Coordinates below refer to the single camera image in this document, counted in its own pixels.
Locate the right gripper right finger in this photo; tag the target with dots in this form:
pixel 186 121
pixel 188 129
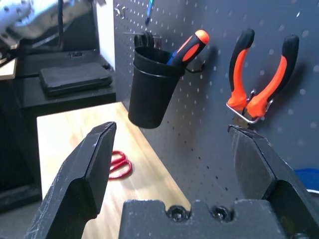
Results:
pixel 256 161

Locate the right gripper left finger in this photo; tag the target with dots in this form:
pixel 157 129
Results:
pixel 82 169

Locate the orange long nose pliers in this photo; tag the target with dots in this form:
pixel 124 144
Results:
pixel 239 74

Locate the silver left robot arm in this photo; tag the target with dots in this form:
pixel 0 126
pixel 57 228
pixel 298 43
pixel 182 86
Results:
pixel 37 20

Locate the grey perforated pegboard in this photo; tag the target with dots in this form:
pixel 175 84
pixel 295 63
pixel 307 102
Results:
pixel 199 112

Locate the metal pegboard hook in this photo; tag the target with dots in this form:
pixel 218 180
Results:
pixel 122 12
pixel 117 11

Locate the black cabinet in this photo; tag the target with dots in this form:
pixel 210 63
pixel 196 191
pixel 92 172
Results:
pixel 74 102

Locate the black plastic tool case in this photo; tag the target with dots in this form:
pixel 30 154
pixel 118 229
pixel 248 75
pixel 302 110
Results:
pixel 74 79

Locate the black plastic cup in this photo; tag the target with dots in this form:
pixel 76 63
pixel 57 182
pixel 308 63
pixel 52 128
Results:
pixel 149 99

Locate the light wooden board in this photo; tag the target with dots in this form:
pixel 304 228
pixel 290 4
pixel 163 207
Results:
pixel 7 71

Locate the orange and black screwdriver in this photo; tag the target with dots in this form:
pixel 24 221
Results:
pixel 192 47

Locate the blue pen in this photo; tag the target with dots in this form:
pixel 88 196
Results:
pixel 149 11

